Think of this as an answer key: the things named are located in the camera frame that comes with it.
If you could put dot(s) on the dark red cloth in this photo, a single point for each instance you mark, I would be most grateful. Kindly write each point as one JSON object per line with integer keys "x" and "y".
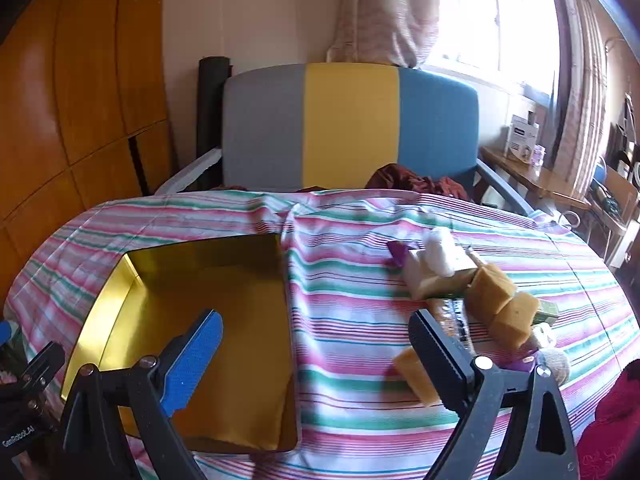
{"x": 400, "y": 177}

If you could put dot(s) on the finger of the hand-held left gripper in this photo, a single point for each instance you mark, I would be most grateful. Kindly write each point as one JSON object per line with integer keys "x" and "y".
{"x": 44, "y": 364}

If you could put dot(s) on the red fuzzy blanket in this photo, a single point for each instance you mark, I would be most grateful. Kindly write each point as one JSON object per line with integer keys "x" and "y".
{"x": 615, "y": 420}

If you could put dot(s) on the cardboard box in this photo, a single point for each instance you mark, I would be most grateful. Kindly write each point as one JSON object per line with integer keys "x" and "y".
{"x": 620, "y": 195}

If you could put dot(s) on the white gauze ball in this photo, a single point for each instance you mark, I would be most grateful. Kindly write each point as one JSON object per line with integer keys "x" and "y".
{"x": 557, "y": 364}

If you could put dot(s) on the pink patterned curtain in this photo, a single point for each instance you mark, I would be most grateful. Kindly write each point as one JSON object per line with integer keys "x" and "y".
{"x": 580, "y": 85}

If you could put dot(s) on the dark clear snack packet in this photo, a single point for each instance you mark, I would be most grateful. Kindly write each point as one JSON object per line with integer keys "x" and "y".
{"x": 452, "y": 320}

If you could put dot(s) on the green paper box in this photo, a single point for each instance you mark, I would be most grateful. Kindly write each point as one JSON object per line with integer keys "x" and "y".
{"x": 547, "y": 312}

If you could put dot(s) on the grey yellow blue chair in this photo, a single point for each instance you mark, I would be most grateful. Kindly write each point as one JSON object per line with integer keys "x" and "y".
{"x": 350, "y": 125}

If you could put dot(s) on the clear wrapped cake packet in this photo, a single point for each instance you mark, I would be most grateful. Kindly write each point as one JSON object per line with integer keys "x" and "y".
{"x": 425, "y": 282}

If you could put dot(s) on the white printed carton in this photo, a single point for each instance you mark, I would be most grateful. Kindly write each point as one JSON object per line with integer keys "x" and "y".
{"x": 522, "y": 142}

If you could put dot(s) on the golden tin box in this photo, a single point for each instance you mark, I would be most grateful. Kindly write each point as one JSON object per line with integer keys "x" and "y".
{"x": 240, "y": 360}

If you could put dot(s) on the window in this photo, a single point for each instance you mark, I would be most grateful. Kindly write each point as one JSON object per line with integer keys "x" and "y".
{"x": 480, "y": 10}

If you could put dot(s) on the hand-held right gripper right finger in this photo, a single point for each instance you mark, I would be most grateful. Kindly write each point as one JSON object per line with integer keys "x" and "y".
{"x": 440, "y": 355}

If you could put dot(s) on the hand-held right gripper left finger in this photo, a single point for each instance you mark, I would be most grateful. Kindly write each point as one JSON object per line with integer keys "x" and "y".
{"x": 195, "y": 360}

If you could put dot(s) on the wooden desk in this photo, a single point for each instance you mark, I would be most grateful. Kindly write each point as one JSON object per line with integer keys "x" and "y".
{"x": 535, "y": 175}

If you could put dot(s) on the striped bedsheet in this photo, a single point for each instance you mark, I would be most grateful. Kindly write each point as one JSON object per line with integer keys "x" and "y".
{"x": 350, "y": 360}

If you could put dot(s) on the small purple box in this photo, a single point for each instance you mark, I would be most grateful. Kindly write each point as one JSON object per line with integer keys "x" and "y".
{"x": 539, "y": 156}

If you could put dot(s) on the beige patterned curtain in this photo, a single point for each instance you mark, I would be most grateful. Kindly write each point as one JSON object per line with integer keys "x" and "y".
{"x": 385, "y": 10}

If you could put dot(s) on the small white wrapped ball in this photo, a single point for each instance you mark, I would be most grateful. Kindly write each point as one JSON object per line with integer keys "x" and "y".
{"x": 542, "y": 336}

